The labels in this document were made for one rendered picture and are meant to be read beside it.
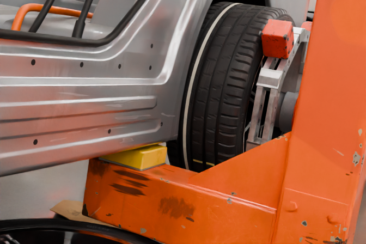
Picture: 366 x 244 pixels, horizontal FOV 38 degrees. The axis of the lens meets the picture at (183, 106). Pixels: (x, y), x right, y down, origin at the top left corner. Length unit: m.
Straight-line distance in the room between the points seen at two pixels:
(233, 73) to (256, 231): 0.49
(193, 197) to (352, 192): 0.37
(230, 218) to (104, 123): 0.37
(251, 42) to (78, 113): 0.67
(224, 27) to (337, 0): 0.53
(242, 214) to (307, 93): 0.32
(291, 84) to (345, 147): 0.64
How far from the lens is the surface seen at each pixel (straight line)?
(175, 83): 1.44
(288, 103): 1.76
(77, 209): 3.09
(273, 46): 1.58
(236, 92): 1.53
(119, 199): 1.42
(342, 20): 1.19
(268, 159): 1.26
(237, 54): 1.57
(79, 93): 1.09
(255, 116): 1.57
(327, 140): 1.20
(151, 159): 1.42
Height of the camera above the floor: 1.03
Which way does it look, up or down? 7 degrees down
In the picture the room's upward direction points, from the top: 9 degrees clockwise
